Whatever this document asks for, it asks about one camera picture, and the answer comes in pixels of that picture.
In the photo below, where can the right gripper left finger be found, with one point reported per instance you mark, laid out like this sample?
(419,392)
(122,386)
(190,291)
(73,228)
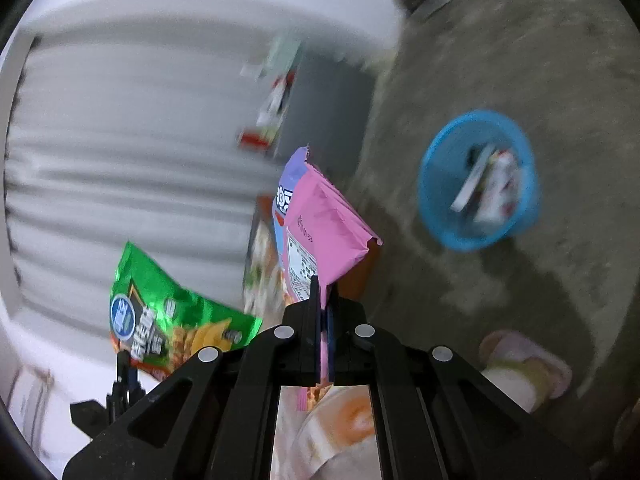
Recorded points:
(214,418)

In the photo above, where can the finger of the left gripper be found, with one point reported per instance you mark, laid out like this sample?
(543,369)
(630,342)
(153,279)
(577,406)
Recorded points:
(126,390)

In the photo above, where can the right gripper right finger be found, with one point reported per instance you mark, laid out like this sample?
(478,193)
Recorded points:
(436,416)

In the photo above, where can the green red chip bag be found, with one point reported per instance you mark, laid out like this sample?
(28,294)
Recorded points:
(162,324)

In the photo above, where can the pink purple snack bag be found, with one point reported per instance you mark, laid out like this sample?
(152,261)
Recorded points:
(321,239)

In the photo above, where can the white black box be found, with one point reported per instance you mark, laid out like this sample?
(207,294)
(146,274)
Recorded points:
(477,162)

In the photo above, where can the white AD milk bottle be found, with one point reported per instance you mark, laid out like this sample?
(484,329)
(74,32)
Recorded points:
(500,191)

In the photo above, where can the blue mesh trash bin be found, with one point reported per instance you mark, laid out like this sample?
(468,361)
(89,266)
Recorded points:
(443,171)

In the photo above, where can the grey curtain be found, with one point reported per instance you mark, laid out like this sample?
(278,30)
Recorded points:
(118,129)

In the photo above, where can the grey cabinet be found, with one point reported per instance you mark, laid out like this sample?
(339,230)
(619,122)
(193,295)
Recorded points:
(327,110)

